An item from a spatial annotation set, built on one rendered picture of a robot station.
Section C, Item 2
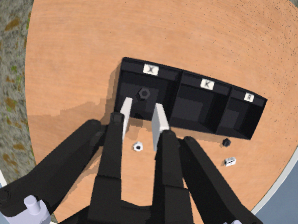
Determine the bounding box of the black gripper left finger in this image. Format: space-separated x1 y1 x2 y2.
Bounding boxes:
0 97 132 224

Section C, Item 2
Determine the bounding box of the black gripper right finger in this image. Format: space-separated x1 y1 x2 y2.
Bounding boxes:
151 103 263 224

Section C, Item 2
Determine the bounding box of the white hex nut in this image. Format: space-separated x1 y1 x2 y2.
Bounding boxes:
134 141 143 151

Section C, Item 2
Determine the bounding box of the black rack of three bins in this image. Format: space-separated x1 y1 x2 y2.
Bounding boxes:
113 57 268 140

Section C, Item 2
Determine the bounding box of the dark grey hex nut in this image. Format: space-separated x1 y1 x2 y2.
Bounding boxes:
139 87 150 99
222 138 231 147

